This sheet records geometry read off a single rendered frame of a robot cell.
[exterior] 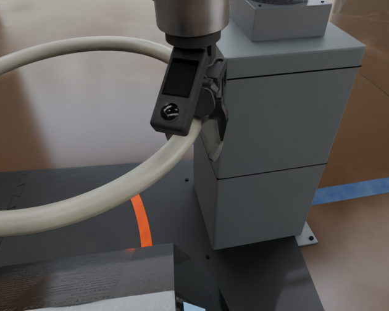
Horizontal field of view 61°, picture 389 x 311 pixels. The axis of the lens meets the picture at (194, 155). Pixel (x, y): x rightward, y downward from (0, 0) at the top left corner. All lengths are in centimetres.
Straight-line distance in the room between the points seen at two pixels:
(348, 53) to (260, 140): 34
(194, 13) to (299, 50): 58
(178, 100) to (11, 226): 24
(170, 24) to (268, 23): 59
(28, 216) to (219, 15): 31
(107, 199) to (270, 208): 97
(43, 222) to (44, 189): 138
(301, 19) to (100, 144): 137
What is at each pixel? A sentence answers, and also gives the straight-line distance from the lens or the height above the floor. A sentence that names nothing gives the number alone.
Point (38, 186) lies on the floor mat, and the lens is 182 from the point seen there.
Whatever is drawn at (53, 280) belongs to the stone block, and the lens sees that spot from 60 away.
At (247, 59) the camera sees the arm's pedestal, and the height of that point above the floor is 84.
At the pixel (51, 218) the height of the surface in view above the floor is 90.
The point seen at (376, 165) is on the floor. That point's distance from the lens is 204.
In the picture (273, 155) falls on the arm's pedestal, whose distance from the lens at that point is 111.
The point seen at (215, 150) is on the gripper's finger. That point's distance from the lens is 51.
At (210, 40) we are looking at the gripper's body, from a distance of 42.
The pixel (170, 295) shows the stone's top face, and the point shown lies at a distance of 44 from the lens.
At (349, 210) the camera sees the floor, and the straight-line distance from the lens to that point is 172.
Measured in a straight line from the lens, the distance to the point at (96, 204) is 40.
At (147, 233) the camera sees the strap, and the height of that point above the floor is 2.
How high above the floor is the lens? 120
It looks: 40 degrees down
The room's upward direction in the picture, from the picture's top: straight up
